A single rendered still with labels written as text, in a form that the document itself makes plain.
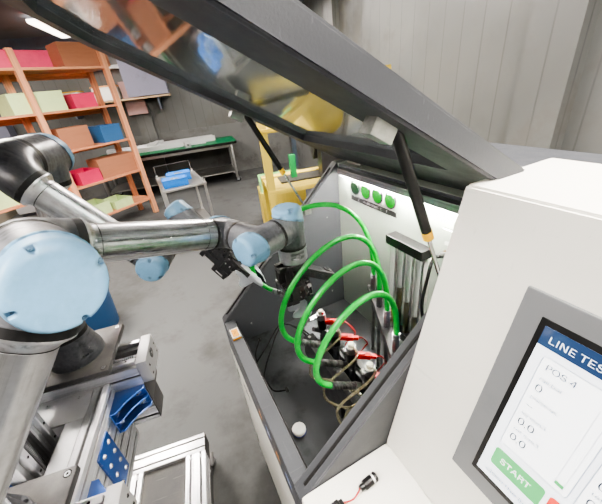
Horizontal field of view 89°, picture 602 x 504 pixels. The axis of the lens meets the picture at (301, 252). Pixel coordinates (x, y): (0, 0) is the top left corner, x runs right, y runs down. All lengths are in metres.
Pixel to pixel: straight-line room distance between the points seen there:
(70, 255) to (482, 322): 0.58
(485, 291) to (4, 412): 0.66
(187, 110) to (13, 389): 7.49
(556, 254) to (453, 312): 0.18
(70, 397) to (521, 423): 1.16
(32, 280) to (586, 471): 0.69
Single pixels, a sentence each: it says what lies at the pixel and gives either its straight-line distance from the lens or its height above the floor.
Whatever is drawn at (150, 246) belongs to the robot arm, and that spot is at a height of 1.47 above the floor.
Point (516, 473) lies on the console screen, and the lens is 0.63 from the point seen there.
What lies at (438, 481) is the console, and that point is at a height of 1.04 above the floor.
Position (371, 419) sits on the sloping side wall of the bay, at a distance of 0.74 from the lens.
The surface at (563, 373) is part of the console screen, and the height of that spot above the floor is 1.37.
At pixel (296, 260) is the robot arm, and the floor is 1.32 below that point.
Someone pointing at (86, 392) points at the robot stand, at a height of 0.95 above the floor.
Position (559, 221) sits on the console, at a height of 1.53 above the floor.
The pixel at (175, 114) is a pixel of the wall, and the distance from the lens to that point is 7.86.
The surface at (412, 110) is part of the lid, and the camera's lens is 0.42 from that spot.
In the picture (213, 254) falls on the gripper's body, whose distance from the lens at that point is 0.99.
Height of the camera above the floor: 1.71
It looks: 28 degrees down
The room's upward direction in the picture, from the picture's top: 7 degrees counter-clockwise
